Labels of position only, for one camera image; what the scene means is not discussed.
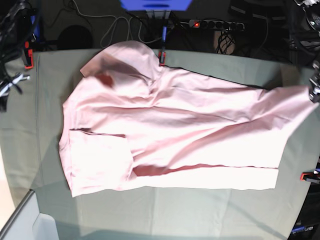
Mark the white power strip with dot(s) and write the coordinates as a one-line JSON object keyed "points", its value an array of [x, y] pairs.
{"points": [[218, 25]]}

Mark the white plastic bin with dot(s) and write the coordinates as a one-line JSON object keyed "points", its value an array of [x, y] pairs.
{"points": [[28, 223]]}

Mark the red black left clamp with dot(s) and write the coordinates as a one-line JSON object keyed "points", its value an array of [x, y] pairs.
{"points": [[27, 56]]}

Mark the pink t-shirt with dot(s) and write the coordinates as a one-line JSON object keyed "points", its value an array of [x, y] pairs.
{"points": [[131, 122]]}

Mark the red black right clamp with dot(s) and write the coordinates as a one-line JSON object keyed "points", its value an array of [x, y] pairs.
{"points": [[311, 177]]}

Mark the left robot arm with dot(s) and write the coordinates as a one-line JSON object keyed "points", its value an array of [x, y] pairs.
{"points": [[304, 30]]}

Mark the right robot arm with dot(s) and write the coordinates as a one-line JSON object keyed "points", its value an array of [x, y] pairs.
{"points": [[17, 37]]}

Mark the red black centre clamp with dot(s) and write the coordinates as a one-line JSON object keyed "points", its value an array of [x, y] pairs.
{"points": [[162, 57]]}

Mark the red black clamp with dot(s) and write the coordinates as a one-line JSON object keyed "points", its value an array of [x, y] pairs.
{"points": [[162, 57], [311, 177], [27, 56]]}

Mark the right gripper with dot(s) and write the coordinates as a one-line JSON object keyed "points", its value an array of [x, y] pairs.
{"points": [[12, 82]]}

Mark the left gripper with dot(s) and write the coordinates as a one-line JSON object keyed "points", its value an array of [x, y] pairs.
{"points": [[314, 91]]}

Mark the grey-green table cloth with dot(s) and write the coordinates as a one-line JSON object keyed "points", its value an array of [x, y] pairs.
{"points": [[30, 130]]}

